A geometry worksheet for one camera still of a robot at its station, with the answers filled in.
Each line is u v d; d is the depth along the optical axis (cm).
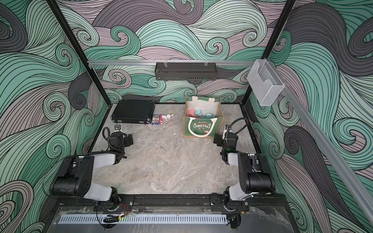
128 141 88
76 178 44
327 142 52
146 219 70
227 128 82
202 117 99
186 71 95
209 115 98
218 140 85
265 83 78
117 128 80
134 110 114
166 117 108
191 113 98
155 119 107
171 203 74
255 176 44
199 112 100
